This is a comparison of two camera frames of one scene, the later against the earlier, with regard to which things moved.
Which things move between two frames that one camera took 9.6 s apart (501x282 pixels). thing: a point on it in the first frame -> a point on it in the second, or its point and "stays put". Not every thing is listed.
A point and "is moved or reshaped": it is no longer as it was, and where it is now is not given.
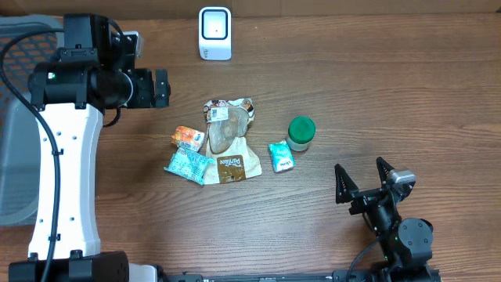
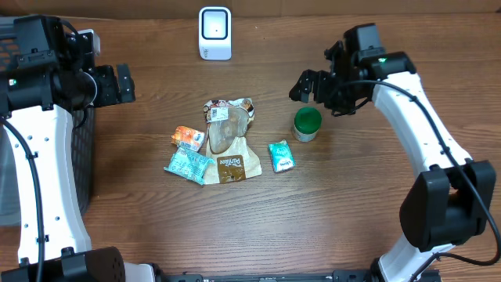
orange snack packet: (188, 138) stays put
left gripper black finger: (163, 89) -> (126, 88)
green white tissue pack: (282, 157) stays put
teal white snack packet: (189, 164) stays put
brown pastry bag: (227, 143) stays put
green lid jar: (300, 131) is moved or reshaped
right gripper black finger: (344, 186) -> (301, 90)
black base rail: (406, 274) stays put
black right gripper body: (365, 200) -> (337, 93)
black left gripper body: (143, 93) -> (106, 91)
